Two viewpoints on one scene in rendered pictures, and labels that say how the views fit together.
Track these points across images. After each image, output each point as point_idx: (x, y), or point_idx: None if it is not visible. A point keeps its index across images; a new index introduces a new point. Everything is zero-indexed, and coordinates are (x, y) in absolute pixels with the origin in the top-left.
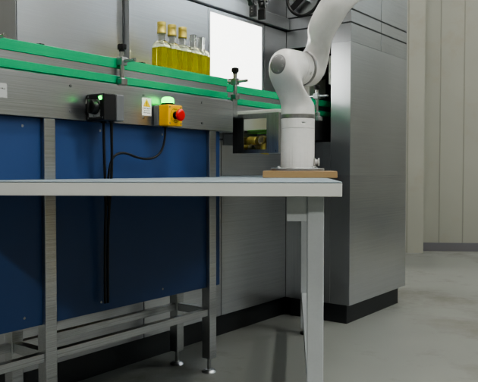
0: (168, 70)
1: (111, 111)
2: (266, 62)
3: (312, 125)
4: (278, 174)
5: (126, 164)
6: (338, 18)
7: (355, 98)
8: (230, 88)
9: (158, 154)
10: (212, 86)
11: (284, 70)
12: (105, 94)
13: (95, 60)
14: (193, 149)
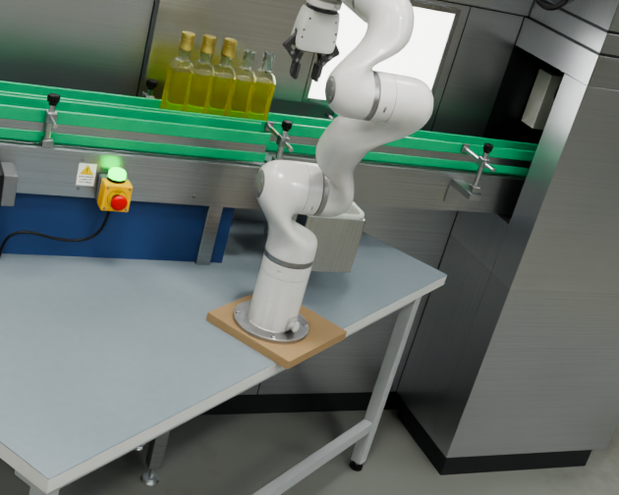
0: (143, 125)
1: None
2: (457, 66)
3: (295, 278)
4: (222, 326)
5: (42, 240)
6: (345, 159)
7: (567, 176)
8: (304, 132)
9: (91, 238)
10: (236, 143)
11: (260, 198)
12: None
13: (6, 113)
14: (174, 226)
